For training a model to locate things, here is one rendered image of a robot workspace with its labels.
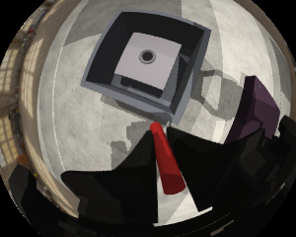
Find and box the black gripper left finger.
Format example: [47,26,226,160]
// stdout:
[60,129,159,224]

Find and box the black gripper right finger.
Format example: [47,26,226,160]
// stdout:
[165,126,265,212]

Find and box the red peg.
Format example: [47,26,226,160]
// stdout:
[149,122,186,195]

